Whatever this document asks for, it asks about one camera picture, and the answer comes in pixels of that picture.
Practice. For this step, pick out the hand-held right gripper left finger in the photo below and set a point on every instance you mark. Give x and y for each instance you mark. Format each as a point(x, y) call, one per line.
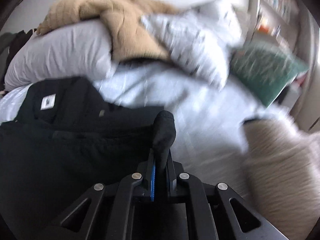
point(153, 180)

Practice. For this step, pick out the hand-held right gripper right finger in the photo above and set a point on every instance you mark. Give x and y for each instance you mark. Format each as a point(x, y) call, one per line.
point(172, 177)

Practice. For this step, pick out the black jacket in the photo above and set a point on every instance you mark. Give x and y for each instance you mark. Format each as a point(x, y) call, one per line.
point(75, 142)

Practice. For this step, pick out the cream fleece blanket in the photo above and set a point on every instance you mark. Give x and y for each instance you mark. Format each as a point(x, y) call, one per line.
point(282, 175)

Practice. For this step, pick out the green coral print pillow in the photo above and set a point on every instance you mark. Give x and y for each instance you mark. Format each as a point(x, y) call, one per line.
point(265, 72)

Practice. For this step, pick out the white cloud print pillow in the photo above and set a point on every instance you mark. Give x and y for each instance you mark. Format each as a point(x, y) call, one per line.
point(195, 35)

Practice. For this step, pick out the grey pillow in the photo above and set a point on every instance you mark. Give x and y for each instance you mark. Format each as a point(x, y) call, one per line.
point(62, 50)

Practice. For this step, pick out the tan fleece blanket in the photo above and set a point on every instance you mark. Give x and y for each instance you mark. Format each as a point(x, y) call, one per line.
point(120, 17)

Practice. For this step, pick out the white bookshelf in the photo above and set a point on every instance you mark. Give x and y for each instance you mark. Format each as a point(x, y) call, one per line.
point(275, 0)

